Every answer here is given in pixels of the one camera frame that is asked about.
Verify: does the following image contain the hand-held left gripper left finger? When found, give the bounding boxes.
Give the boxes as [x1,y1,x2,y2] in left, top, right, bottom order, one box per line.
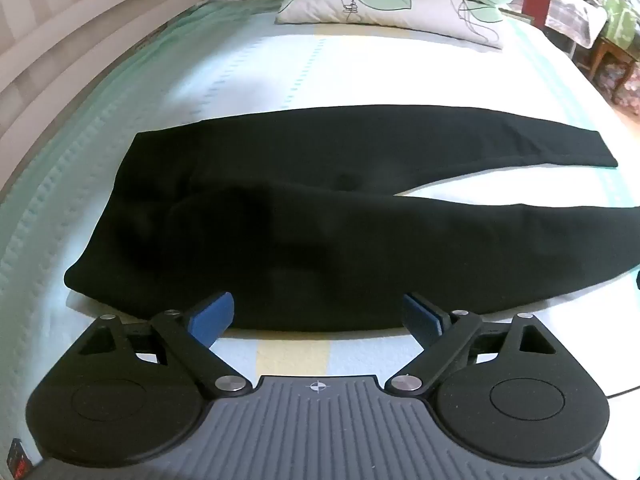
[75,291,253,396]

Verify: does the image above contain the leaf print pillow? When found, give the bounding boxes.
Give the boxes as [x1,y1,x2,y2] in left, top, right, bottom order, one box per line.
[275,0,511,51]

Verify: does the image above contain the wooden stool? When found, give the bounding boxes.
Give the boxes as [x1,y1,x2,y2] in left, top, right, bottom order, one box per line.
[587,35,640,106]

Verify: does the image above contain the black pants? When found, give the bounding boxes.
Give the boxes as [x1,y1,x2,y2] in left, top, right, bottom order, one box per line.
[64,105,640,333]

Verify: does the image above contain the pastel flower print blanket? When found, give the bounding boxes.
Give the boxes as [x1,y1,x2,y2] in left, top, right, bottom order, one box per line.
[0,0,640,480]

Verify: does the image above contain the grey checked cloth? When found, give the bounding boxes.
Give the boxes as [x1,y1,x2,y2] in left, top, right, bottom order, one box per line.
[545,0,608,46]

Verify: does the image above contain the pale wooden bed headboard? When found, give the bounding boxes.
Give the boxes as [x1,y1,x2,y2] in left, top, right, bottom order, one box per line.
[0,0,276,116]

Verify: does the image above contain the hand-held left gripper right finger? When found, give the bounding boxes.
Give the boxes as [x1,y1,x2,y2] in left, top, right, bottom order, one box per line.
[385,292,563,396]

